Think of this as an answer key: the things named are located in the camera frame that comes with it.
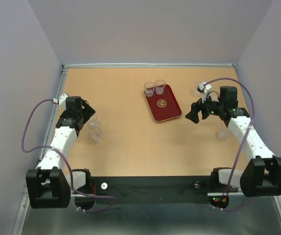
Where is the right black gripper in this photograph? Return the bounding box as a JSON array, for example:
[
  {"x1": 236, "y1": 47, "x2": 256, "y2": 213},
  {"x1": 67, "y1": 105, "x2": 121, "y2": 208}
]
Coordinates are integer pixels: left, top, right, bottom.
[{"x1": 184, "y1": 90, "x2": 225, "y2": 123}]

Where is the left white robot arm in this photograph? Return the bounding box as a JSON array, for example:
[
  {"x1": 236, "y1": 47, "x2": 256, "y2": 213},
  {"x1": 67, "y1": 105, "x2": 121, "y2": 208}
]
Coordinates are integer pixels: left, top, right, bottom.
[{"x1": 26, "y1": 94, "x2": 95, "y2": 209}]

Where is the clear faceted glass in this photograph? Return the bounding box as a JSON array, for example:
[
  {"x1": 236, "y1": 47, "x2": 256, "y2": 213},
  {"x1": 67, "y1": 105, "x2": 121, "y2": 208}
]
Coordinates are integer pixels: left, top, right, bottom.
[{"x1": 144, "y1": 82, "x2": 155, "y2": 97}]

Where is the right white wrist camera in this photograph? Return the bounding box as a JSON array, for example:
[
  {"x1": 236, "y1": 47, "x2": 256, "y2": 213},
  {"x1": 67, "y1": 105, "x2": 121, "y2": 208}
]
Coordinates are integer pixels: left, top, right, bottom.
[{"x1": 198, "y1": 81, "x2": 212, "y2": 103}]

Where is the aluminium table edge rail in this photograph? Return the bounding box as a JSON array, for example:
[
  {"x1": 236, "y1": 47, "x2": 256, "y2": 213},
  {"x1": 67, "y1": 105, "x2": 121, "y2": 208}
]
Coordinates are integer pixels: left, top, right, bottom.
[{"x1": 62, "y1": 63, "x2": 235, "y2": 69}]

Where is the red lacquer tray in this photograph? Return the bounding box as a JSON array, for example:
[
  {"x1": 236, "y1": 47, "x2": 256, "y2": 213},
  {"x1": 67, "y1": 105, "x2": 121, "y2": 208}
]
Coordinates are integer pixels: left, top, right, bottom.
[{"x1": 145, "y1": 84, "x2": 182, "y2": 122}]

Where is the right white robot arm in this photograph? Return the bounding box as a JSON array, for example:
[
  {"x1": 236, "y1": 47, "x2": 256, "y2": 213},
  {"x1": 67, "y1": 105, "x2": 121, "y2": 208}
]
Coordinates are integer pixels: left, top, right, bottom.
[{"x1": 185, "y1": 82, "x2": 281, "y2": 197}]

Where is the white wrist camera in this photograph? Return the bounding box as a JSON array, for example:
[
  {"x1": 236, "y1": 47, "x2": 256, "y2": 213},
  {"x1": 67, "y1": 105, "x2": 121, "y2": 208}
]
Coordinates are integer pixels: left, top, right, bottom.
[
  {"x1": 198, "y1": 81, "x2": 212, "y2": 103},
  {"x1": 58, "y1": 93, "x2": 69, "y2": 107}
]

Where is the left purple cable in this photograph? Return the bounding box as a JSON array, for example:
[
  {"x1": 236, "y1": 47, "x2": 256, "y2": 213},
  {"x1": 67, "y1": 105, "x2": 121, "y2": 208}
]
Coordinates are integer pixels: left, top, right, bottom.
[{"x1": 21, "y1": 97, "x2": 118, "y2": 213}]

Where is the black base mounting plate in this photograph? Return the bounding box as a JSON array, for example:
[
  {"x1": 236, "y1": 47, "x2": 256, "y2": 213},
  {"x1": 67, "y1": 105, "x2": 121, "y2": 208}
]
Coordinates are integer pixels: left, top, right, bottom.
[{"x1": 91, "y1": 176, "x2": 227, "y2": 205}]

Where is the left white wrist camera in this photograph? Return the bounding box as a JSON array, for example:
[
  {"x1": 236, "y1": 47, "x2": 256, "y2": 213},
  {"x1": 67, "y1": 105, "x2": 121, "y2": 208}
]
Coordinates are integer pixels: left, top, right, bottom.
[{"x1": 58, "y1": 93, "x2": 69, "y2": 107}]

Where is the clear glass near left arm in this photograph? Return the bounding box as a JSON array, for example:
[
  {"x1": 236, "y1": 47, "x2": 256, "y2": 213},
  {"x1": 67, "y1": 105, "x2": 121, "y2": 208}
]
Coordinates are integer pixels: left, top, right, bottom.
[{"x1": 89, "y1": 127, "x2": 102, "y2": 142}]

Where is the left aluminium side rail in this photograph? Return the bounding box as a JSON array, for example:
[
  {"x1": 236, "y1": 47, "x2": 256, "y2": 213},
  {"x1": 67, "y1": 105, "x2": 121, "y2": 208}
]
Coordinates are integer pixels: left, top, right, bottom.
[{"x1": 10, "y1": 68, "x2": 69, "y2": 235}]

